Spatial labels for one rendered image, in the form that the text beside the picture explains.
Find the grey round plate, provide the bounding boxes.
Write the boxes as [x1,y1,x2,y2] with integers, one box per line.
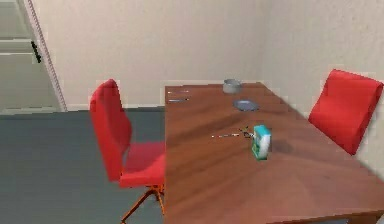
[232,99,260,112]

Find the small black scissors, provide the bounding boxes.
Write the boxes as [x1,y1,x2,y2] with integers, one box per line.
[237,125,255,139]

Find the teal and white box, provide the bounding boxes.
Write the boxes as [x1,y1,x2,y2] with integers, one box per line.
[251,124,272,162]

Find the brown wooden table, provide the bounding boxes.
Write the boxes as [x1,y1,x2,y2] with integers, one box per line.
[164,81,384,224]

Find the grey metal pot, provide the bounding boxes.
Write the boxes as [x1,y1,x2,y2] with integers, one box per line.
[222,78,243,95]

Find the black door handle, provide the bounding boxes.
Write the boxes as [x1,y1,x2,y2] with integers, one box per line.
[30,40,42,64]

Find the white room door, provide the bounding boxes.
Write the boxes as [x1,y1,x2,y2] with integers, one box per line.
[0,0,69,114]

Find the red chair with orange legs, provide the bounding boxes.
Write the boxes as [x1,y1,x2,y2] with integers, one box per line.
[88,78,166,224]

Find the thin silver utensil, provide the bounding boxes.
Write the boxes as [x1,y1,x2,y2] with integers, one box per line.
[211,133,241,139]

